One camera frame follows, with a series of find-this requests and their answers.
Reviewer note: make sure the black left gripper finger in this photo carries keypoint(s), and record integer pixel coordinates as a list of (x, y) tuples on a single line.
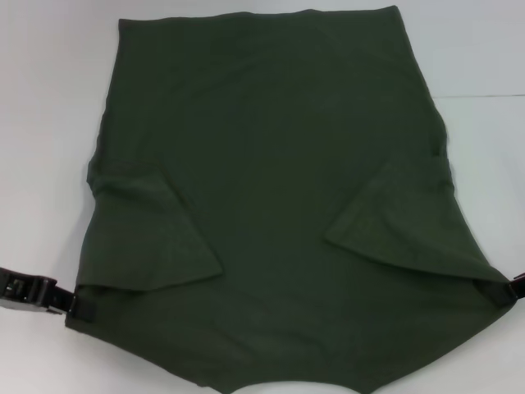
[(41, 287), (28, 308)]

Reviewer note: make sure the dark green shirt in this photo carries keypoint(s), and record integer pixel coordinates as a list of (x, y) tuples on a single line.
[(266, 164)]

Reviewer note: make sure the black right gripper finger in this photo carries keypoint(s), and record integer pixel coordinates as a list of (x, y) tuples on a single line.
[(517, 287)]

